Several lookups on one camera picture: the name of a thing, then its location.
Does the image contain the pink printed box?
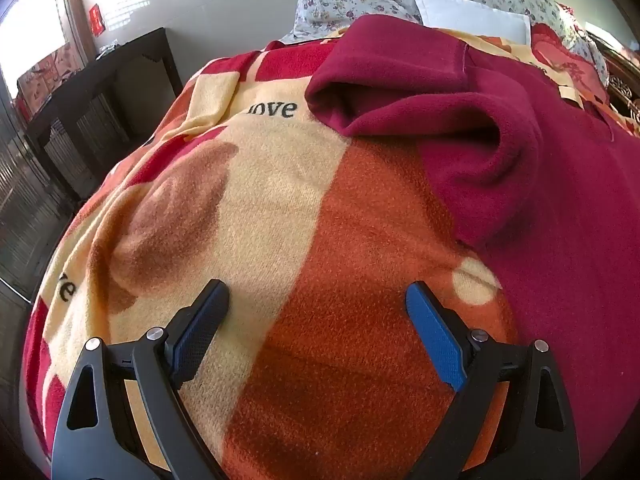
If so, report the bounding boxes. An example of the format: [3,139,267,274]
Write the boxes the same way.
[16,42,86,116]

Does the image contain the red wall sign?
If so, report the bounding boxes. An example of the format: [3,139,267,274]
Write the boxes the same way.
[86,4,106,37]

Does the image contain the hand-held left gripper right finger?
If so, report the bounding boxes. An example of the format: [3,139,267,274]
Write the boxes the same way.
[405,281,583,480]

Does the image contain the maroon fleece garment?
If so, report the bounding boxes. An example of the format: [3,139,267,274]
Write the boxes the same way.
[305,14,640,480]

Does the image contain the red heart cushion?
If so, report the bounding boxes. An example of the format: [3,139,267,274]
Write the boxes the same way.
[530,2,608,106]

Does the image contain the carved wooden headboard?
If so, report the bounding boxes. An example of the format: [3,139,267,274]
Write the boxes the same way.
[585,30,640,136]

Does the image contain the window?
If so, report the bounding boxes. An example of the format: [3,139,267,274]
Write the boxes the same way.
[0,0,96,101]

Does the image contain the dark wooden table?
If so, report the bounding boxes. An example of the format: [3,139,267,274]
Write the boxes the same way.
[25,27,183,201]

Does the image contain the white pillow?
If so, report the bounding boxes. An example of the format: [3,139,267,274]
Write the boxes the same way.
[412,0,532,47]

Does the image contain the printed orange and red blanket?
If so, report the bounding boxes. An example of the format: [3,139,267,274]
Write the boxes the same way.
[20,25,640,480]

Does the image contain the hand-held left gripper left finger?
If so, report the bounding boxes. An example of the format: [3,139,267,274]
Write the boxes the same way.
[50,279,231,480]

